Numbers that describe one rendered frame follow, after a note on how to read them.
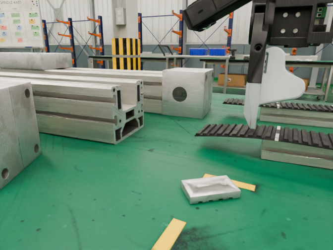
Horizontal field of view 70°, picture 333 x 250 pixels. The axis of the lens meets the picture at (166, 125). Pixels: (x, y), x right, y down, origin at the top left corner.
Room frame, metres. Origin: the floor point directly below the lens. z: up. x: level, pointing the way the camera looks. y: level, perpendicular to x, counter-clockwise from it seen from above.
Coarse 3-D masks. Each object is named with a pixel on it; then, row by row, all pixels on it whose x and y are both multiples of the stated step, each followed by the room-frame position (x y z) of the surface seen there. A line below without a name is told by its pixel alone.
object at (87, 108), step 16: (0, 80) 0.39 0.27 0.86; (16, 80) 0.38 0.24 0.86; (32, 80) 0.38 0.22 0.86; (48, 80) 0.38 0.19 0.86; (64, 80) 0.44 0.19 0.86; (80, 80) 0.43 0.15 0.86; (96, 80) 0.41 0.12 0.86; (112, 80) 0.40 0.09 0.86; (128, 80) 0.40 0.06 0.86; (48, 96) 0.37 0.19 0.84; (64, 96) 0.36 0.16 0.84; (80, 96) 0.35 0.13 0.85; (96, 96) 0.33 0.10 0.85; (112, 96) 0.32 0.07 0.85; (128, 96) 0.39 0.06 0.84; (48, 112) 0.37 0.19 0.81; (64, 112) 0.35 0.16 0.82; (80, 112) 0.34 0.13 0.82; (96, 112) 0.33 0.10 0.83; (112, 112) 0.32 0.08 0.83; (128, 112) 0.38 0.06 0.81; (48, 128) 0.36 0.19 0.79; (64, 128) 0.35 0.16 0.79; (80, 128) 0.34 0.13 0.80; (96, 128) 0.33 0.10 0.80; (112, 128) 0.32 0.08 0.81; (128, 128) 0.38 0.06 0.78
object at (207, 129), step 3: (204, 126) 0.34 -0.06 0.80; (207, 126) 0.34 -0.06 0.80; (210, 126) 0.34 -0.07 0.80; (213, 126) 0.33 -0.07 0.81; (216, 126) 0.34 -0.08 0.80; (201, 129) 0.33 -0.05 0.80; (204, 129) 0.33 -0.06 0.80; (207, 129) 0.32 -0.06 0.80; (210, 129) 0.32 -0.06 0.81; (213, 129) 0.33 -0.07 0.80; (198, 132) 0.31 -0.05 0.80; (201, 132) 0.32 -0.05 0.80; (204, 132) 0.31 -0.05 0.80; (207, 132) 0.31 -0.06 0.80; (210, 132) 0.31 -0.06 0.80; (195, 135) 0.31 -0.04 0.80; (198, 135) 0.31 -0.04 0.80; (201, 135) 0.31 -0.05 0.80; (204, 135) 0.31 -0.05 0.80; (207, 135) 0.30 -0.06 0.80
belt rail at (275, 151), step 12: (264, 144) 0.28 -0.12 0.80; (276, 144) 0.27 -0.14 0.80; (288, 144) 0.27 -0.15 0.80; (264, 156) 0.28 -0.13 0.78; (276, 156) 0.27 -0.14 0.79; (288, 156) 0.27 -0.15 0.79; (300, 156) 0.26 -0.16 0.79; (312, 156) 0.27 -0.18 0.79; (324, 156) 0.26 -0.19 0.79; (324, 168) 0.26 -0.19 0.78
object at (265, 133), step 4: (260, 128) 0.30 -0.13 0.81; (264, 128) 0.30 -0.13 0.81; (268, 128) 0.30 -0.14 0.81; (272, 128) 0.30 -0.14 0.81; (260, 132) 0.29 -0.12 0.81; (264, 132) 0.29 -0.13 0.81; (268, 132) 0.28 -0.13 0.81; (272, 132) 0.29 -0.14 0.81; (256, 136) 0.28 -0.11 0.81; (260, 136) 0.27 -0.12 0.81; (264, 136) 0.28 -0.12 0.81; (268, 136) 0.27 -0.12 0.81; (272, 136) 0.28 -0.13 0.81
